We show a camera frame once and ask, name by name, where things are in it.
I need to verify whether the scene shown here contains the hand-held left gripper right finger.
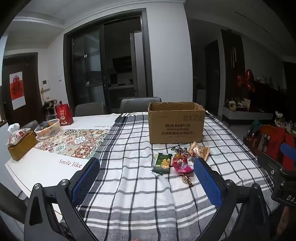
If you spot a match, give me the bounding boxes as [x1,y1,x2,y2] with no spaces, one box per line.
[194,158,271,241]

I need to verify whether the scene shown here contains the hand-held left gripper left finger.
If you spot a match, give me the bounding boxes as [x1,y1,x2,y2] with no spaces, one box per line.
[24,158,100,241]

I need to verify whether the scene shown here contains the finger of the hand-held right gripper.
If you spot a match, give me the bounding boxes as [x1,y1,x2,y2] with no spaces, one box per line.
[280,143,296,163]

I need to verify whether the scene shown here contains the brown cardboard box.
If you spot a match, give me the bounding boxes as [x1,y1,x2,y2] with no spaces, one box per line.
[147,102,206,144]

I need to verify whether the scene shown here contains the person's right forearm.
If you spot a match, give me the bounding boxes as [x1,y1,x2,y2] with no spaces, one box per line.
[279,206,296,241]

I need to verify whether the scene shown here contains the red chair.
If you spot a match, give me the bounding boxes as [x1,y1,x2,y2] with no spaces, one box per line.
[245,125,296,168]

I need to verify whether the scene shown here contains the pink snack packet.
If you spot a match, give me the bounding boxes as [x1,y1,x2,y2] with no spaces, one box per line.
[172,162,194,175]

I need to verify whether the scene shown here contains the beige snack packet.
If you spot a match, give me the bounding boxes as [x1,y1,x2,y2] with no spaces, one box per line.
[188,141,202,158]
[196,146,210,161]

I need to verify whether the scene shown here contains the white artificial flowers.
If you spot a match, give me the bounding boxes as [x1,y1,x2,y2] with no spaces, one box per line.
[275,111,295,134]

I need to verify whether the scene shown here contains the green cloth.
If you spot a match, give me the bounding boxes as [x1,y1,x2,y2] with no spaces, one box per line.
[250,119,263,135]

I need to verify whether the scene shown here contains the patterned table runner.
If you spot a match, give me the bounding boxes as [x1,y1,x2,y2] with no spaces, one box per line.
[35,128,110,160]

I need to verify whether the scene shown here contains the white lettered table mat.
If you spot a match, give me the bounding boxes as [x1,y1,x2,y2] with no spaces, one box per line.
[5,113,122,202]

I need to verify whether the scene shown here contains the green snack packet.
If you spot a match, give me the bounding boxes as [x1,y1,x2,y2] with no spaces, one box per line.
[152,153,172,175]

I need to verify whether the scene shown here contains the black white checked tablecloth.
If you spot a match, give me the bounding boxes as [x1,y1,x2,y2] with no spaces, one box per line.
[59,111,278,241]

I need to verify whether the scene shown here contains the white low cabinet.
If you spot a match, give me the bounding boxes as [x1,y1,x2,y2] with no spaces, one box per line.
[222,105,275,127]

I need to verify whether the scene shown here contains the red gift bag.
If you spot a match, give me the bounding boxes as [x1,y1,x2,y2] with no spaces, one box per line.
[55,101,74,126]

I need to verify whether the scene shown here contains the woven brown box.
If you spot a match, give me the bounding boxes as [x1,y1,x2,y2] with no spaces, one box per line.
[8,131,38,161]

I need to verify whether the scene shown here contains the grey chair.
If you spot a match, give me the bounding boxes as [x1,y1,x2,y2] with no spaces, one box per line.
[74,102,104,117]
[20,120,39,131]
[120,97,162,114]

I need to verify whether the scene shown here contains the floral fabric tissue pouch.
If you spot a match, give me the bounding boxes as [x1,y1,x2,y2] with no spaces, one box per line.
[8,123,31,146]

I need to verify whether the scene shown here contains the small white rack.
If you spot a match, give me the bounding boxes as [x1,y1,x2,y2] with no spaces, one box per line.
[43,99,58,121]

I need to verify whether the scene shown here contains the red balloons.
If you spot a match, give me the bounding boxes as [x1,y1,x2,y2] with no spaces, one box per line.
[236,69,256,92]

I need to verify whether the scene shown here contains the dark tall cabinet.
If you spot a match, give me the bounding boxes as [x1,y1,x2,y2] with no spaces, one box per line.
[221,29,246,112]

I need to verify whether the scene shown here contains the dark wooden door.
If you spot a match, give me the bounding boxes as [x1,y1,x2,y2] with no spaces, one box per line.
[2,52,39,121]

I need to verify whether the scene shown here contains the dark framed sliding glass door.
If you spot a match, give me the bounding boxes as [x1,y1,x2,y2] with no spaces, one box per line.
[63,8,154,114]

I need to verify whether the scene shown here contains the red white door poster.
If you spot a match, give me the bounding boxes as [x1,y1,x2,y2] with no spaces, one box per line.
[9,71,26,111]

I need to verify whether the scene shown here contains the grey refrigerator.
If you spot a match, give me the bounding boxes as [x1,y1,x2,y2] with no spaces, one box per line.
[129,32,149,98]

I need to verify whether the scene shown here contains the white wire basket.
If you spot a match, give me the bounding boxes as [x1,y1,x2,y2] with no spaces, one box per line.
[34,119,60,140]

